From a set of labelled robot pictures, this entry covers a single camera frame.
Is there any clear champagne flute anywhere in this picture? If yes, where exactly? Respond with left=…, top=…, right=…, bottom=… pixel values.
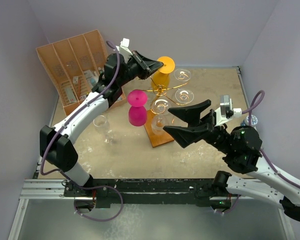
left=173, top=68, right=192, bottom=82

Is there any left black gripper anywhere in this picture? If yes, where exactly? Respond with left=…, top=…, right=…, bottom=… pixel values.
left=117, top=50, right=163, bottom=87

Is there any pink plastic wine glass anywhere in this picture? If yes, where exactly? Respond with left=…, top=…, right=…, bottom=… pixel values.
left=127, top=89, right=148, bottom=127

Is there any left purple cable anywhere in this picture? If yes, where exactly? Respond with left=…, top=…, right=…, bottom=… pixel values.
left=39, top=40, right=122, bottom=177

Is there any clear wine glass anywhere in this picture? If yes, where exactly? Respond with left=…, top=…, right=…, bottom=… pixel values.
left=150, top=98, right=171, bottom=136
left=171, top=88, right=195, bottom=126
left=93, top=115, right=114, bottom=143

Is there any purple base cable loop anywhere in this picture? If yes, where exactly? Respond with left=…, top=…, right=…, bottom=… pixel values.
left=73, top=186, right=125, bottom=223

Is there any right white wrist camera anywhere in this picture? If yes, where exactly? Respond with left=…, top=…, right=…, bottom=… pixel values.
left=214, top=95, right=243, bottom=126

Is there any small blue white jar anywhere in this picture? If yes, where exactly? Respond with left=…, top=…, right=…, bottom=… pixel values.
left=240, top=114, right=258, bottom=127

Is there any gold wire wine glass rack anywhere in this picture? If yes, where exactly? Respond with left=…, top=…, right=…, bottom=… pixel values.
left=144, top=69, right=193, bottom=148

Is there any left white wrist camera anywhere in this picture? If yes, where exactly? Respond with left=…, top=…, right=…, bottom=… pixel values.
left=115, top=38, right=132, bottom=62

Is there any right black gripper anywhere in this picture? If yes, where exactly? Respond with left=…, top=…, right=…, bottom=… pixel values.
left=161, top=99, right=233, bottom=154

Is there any peach plastic desk organizer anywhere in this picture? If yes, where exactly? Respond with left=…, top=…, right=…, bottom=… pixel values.
left=35, top=29, right=123, bottom=116

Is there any yellow plastic wine glass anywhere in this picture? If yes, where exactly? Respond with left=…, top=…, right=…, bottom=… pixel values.
left=151, top=56, right=175, bottom=89

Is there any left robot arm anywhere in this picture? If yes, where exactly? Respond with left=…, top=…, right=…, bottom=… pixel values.
left=39, top=51, right=164, bottom=196

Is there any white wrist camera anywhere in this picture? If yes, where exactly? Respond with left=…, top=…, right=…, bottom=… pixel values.
left=115, top=38, right=132, bottom=62
left=214, top=95, right=243, bottom=126

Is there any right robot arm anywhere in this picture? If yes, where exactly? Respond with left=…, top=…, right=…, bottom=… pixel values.
left=163, top=98, right=300, bottom=222

